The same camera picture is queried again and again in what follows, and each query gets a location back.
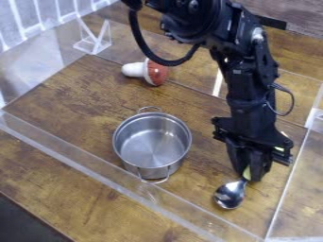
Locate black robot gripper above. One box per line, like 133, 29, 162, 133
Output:
213, 101, 294, 182

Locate green handled metal spoon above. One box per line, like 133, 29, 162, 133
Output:
214, 147, 285, 210

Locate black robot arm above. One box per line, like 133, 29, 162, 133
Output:
122, 0, 293, 182

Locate stainless steel pot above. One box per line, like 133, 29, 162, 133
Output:
113, 106, 193, 184

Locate red white toy mushroom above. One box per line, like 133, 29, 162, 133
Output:
122, 58, 170, 86

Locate black bar on table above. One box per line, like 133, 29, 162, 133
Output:
258, 16, 289, 30

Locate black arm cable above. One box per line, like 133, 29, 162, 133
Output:
265, 82, 296, 117

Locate clear acrylic triangular bracket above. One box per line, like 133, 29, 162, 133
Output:
74, 18, 113, 55

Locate thick black corrugated cable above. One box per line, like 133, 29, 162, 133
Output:
127, 9, 203, 67

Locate clear acrylic enclosure wall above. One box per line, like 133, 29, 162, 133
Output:
0, 0, 118, 108

